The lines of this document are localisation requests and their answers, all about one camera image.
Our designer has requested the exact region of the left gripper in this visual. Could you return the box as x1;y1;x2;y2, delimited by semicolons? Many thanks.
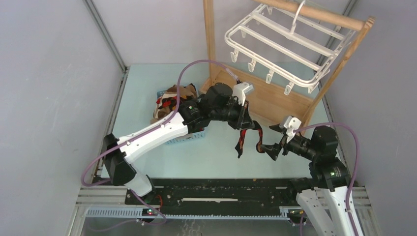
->
210;97;255;131

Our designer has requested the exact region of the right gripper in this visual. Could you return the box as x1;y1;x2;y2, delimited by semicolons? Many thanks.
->
258;123;318;161

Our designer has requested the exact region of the red black argyle sock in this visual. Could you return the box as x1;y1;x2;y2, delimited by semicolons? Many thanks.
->
235;120;265;159

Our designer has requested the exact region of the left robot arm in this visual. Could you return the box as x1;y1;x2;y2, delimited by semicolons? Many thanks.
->
103;82;255;205

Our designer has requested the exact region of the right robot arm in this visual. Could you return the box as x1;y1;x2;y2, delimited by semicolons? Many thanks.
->
260;117;363;236

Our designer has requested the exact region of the wooden hanger stand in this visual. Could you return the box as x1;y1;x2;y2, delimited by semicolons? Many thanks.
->
201;0;375;125

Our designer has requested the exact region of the pile of socks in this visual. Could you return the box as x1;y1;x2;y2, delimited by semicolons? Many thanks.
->
150;83;197;124

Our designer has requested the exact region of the white plastic clip hanger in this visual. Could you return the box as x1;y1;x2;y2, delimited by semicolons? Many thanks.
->
224;0;356;95

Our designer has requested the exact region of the light blue perforated basket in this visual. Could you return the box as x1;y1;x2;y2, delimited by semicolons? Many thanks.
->
156;90;205;145

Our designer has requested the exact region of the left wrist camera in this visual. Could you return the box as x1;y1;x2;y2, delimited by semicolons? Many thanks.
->
232;82;254;106

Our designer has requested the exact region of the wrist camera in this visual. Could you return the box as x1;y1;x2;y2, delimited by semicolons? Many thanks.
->
279;116;302;143
232;82;254;106

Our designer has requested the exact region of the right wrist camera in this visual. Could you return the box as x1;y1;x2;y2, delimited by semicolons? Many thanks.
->
279;116;302;143

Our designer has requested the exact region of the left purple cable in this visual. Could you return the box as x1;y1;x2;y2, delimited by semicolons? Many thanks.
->
80;59;240;227

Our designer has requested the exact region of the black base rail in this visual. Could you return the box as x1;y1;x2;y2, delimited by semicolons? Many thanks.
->
92;177;327;218

